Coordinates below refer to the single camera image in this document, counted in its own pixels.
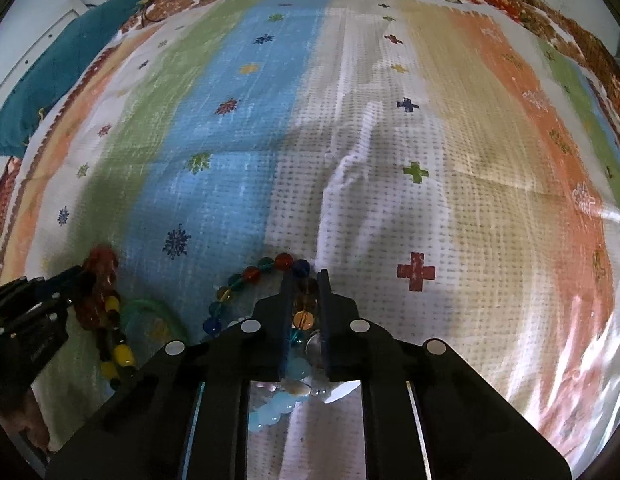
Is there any light blue bead bracelet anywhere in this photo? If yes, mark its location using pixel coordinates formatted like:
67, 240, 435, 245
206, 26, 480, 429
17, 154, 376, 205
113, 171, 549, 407
247, 353, 313, 435

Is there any yellow black bead bracelet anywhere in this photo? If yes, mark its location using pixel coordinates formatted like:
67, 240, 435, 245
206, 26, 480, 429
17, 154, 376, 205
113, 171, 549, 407
94, 294, 139, 388

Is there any dark red bead bracelet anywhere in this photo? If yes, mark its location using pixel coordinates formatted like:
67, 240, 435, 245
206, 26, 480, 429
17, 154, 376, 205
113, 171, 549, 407
74, 245, 122, 331

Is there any green jade bangle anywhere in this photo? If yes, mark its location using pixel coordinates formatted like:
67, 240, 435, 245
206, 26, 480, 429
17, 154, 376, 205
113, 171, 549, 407
121, 298, 191, 344

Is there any shell and stone bracelet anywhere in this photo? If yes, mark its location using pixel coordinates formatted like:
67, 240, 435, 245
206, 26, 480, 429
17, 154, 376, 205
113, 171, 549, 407
257, 328, 362, 406

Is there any multicolour glass bead bracelet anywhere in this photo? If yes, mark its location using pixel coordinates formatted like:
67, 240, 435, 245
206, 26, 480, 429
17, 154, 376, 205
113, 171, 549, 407
201, 252, 321, 340

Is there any person's left hand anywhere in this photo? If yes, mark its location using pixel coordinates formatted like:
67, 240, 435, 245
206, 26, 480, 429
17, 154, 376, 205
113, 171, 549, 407
0, 396, 50, 452

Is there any striped colourful woven mat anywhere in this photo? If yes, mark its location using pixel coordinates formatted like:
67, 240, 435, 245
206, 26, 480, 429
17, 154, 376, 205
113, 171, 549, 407
0, 0, 620, 474

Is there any teal pillow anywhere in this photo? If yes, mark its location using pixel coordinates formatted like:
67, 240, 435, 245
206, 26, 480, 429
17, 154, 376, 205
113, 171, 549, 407
0, 0, 141, 158

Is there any white headboard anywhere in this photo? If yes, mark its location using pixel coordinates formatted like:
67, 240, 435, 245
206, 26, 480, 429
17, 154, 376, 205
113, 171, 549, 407
0, 0, 88, 109

